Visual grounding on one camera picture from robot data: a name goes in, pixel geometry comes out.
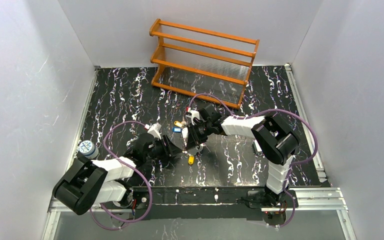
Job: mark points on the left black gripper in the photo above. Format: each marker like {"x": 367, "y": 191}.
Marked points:
{"x": 167, "y": 147}

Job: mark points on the white card box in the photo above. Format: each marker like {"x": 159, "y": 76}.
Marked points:
{"x": 257, "y": 148}

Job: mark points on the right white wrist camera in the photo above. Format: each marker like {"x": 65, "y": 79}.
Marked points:
{"x": 193, "y": 115}

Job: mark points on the orange wooden rack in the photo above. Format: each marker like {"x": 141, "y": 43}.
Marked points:
{"x": 202, "y": 63}

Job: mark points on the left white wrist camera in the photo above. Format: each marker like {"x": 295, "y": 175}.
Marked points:
{"x": 154, "y": 130}

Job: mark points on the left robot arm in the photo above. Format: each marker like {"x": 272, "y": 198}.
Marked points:
{"x": 88, "y": 182}

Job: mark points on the orange key tag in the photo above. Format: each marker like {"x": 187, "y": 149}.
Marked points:
{"x": 178, "y": 124}

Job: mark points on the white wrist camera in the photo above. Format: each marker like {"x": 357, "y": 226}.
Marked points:
{"x": 154, "y": 130}
{"x": 193, "y": 115}

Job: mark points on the silver metal keyring plate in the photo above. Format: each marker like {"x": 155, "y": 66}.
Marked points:
{"x": 196, "y": 149}

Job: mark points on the yellow key tag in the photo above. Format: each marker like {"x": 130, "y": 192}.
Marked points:
{"x": 191, "y": 160}

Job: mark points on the blue key tag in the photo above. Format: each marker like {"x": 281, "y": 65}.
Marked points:
{"x": 176, "y": 129}

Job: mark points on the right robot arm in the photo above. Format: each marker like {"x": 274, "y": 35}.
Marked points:
{"x": 277, "y": 141}

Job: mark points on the blue white round tin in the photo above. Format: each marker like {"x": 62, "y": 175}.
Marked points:
{"x": 88, "y": 149}

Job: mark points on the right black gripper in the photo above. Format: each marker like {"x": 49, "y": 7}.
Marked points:
{"x": 194, "y": 135}

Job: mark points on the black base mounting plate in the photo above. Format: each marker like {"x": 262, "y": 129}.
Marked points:
{"x": 240, "y": 202}

